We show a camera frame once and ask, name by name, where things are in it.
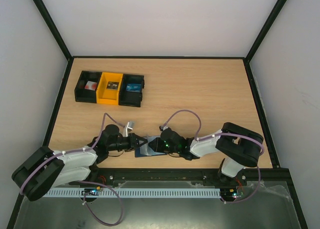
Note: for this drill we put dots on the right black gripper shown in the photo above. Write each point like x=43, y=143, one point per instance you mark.
x=158, y=144

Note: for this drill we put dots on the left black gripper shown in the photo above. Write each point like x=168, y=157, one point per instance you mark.
x=133, y=142

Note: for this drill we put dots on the blue card holder wallet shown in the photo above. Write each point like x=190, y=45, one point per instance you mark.
x=146, y=151

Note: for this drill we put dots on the blue white credit card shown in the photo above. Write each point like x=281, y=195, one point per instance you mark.
x=133, y=87

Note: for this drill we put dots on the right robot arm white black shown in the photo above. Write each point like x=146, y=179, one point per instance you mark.
x=242, y=147

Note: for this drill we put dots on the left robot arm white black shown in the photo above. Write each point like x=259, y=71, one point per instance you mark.
x=46, y=168

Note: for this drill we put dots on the black card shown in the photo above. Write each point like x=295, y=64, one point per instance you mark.
x=112, y=85

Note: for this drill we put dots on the white red card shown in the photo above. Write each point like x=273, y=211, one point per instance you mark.
x=91, y=85

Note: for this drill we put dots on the right black bin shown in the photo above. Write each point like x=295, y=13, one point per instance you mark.
x=131, y=99

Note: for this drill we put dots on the black bin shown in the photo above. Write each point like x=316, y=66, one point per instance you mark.
x=131, y=99
x=80, y=93

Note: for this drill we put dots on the yellow middle bin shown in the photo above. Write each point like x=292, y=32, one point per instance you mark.
x=107, y=96

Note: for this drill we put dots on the left black bin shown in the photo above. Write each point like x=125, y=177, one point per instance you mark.
x=80, y=93

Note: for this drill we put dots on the grey metal sheet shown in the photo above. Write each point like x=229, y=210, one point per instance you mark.
x=258, y=206

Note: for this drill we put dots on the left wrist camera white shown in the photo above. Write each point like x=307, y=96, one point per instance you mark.
x=128, y=128

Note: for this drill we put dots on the light blue slotted cable duct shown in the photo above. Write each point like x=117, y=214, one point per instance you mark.
x=198, y=193

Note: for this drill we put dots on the black aluminium frame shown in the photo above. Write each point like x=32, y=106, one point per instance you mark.
x=276, y=173

